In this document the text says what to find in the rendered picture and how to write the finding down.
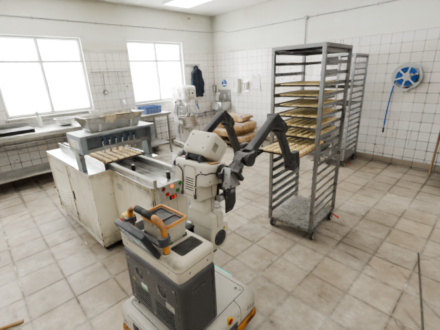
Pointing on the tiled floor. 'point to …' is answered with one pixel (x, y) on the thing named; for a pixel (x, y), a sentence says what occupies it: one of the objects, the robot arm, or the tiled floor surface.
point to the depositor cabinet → (88, 196)
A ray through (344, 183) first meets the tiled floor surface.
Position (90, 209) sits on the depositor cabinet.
